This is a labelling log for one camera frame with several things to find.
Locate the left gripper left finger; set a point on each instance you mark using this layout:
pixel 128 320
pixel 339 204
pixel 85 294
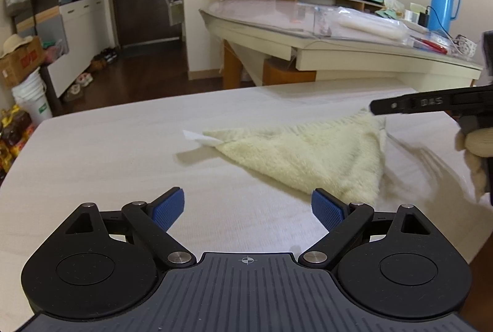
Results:
pixel 150 223

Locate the plastic bag with white roll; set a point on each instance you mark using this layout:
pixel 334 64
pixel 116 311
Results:
pixel 348 24

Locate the red handled scissors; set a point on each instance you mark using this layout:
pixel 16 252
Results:
pixel 429 45

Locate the right gloved hand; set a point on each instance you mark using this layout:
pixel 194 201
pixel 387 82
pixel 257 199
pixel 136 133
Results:
pixel 477 147

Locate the blue thermos flask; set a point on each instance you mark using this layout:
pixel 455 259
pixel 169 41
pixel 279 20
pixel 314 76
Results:
pixel 442 13

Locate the cream dining table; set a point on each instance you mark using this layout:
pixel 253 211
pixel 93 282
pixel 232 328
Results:
pixel 307 43

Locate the shoes on floor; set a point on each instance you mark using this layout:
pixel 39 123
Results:
pixel 99 62

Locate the straw hat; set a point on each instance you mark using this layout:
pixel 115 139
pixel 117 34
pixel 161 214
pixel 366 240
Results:
pixel 13 43

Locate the cardboard box with red print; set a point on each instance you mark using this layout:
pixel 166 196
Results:
pixel 18 65

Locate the white plastic bucket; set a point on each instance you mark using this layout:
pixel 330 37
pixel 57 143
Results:
pixel 30 95

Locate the yellow snack bags pile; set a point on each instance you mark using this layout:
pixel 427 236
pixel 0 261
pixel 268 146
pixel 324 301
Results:
pixel 17 127

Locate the cream terry towel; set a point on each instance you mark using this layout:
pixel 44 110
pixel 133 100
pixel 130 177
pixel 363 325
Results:
pixel 343 156

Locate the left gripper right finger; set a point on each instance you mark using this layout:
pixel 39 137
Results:
pixel 345 223

